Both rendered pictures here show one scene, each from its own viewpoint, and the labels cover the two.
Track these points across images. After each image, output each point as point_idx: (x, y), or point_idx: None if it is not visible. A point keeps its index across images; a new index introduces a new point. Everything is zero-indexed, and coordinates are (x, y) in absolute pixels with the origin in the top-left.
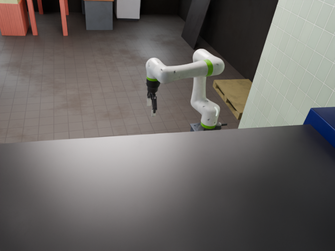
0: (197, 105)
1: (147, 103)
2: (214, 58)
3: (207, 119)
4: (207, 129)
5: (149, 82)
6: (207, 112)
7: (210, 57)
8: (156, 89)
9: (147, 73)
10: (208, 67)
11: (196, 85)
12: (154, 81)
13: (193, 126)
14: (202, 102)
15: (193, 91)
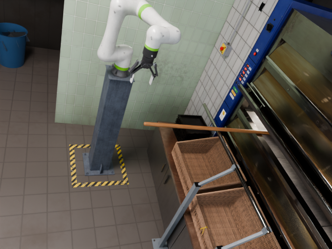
0: (116, 56)
1: (132, 79)
2: (143, 0)
3: (130, 61)
4: (128, 69)
5: (156, 53)
6: (130, 55)
7: (138, 1)
8: None
9: (156, 45)
10: None
11: (115, 37)
12: None
13: (113, 78)
14: (119, 50)
15: (111, 45)
